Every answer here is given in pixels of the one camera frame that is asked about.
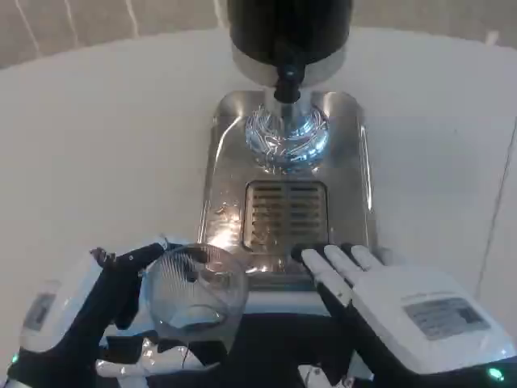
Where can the black and steel drink dispenser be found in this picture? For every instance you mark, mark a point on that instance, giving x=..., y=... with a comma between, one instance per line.
x=282, y=28

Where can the clear ribbed glass cup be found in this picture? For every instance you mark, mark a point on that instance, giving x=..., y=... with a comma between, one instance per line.
x=190, y=291

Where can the steel drip tray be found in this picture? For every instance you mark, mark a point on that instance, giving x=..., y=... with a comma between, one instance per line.
x=226, y=169

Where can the black dispenser tap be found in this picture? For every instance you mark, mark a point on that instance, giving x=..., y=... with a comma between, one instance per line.
x=287, y=81

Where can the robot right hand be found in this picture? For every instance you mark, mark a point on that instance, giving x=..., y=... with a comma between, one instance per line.
x=387, y=323

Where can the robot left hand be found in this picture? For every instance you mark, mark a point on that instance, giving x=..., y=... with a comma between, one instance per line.
x=76, y=319

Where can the black robot torso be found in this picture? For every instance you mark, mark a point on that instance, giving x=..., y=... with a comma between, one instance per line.
x=274, y=347

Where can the steel drip tray grid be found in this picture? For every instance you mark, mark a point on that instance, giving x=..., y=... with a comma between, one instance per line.
x=284, y=214

